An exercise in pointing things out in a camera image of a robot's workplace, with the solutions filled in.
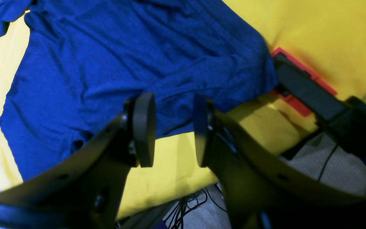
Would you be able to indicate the yellow table cloth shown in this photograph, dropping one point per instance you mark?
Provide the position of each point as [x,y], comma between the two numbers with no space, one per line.
[327,36]

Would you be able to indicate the navy blue long-sleeve shirt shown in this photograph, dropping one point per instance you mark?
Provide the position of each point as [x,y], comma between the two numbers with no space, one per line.
[85,58]

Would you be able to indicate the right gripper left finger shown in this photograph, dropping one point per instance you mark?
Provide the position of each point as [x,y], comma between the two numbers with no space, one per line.
[85,190]

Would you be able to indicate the red black clamp top right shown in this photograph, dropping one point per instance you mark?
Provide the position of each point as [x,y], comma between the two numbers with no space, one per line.
[343,121]

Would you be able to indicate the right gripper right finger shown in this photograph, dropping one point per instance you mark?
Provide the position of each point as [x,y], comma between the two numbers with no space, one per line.
[260,190]

